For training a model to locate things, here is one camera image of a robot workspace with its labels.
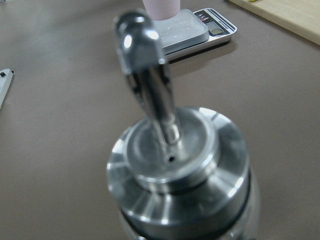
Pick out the clear glass sauce bottle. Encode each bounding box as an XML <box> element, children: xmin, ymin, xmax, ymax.
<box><xmin>106</xmin><ymin>9</ymin><xmax>260</xmax><ymax>240</ymax></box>

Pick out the pink plastic cup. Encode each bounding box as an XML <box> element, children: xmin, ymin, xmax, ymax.
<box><xmin>142</xmin><ymin>0</ymin><xmax>181</xmax><ymax>21</ymax></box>

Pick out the digital kitchen scale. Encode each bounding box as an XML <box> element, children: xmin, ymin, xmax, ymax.
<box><xmin>154</xmin><ymin>8</ymin><xmax>238</xmax><ymax>61</ymax></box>

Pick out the bamboo cutting board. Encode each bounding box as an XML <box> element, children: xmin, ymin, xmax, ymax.
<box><xmin>231</xmin><ymin>0</ymin><xmax>320</xmax><ymax>45</ymax></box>

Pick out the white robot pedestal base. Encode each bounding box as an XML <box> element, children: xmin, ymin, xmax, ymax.
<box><xmin>0</xmin><ymin>68</ymin><xmax>14</xmax><ymax>108</ymax></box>

